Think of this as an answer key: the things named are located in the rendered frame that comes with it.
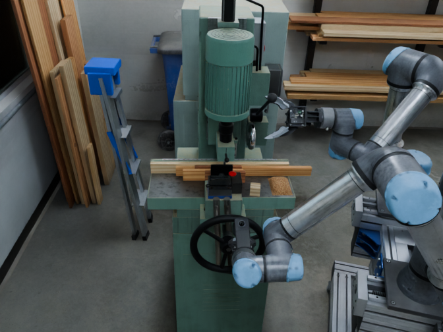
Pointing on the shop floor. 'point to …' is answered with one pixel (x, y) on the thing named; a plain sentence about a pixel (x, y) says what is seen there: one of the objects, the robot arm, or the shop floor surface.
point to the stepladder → (105, 81)
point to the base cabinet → (213, 292)
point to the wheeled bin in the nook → (173, 44)
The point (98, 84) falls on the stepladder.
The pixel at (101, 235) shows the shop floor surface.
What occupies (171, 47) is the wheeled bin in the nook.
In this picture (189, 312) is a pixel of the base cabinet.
